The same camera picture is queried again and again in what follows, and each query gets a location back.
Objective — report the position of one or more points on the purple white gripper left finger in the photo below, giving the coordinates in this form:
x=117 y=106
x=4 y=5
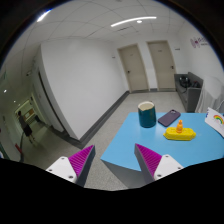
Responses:
x=74 y=168

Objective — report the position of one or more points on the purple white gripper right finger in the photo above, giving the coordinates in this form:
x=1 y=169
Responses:
x=153 y=165

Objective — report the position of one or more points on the blue table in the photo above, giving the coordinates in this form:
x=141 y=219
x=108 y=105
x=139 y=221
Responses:
x=206 y=146

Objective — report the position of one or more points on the dark teal ceramic cup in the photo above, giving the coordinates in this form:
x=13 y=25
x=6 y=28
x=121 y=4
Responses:
x=147 y=114

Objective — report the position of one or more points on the purple smartphone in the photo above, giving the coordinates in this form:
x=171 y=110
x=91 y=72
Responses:
x=169 y=118

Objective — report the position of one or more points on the person in dark clothes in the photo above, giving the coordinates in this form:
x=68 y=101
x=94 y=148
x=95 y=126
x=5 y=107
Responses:
x=26 y=128

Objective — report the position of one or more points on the white rainbow card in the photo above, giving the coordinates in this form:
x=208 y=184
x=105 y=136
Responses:
x=215 y=120

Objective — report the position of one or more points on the black bag on sofa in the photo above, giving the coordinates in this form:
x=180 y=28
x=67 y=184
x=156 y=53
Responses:
x=184 y=82

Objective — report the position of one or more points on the white cloth cover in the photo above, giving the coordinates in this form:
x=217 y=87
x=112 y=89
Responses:
x=212 y=95

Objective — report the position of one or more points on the right beige door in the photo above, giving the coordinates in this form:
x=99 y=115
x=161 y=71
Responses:
x=163 y=64

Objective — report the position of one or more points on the beige door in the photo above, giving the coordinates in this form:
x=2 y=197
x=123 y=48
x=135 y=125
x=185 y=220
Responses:
x=133 y=68
x=163 y=64

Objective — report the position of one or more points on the left beige door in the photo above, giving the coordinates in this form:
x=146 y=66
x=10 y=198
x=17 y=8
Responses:
x=133 y=68

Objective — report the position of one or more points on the long ceiling light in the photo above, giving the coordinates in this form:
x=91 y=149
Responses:
x=133 y=20

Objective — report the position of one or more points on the pink wall logo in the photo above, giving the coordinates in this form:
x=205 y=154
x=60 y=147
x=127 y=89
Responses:
x=198 y=42

